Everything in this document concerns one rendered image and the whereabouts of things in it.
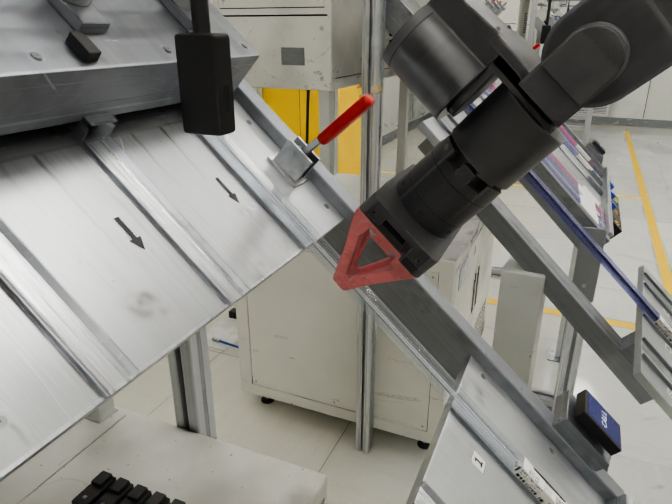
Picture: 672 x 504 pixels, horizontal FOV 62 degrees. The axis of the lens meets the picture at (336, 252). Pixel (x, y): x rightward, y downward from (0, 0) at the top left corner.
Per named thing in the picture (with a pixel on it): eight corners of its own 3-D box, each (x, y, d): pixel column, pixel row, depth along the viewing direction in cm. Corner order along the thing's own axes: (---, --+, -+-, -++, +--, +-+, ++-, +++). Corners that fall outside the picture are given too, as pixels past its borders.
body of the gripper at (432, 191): (355, 210, 39) (430, 137, 35) (399, 176, 48) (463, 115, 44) (418, 279, 39) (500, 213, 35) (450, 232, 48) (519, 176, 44)
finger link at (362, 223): (299, 264, 45) (375, 189, 40) (334, 235, 51) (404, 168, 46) (355, 326, 45) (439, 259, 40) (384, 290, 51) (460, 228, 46)
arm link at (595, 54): (644, 56, 29) (650, 46, 36) (494, -103, 29) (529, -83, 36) (474, 198, 36) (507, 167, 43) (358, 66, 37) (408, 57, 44)
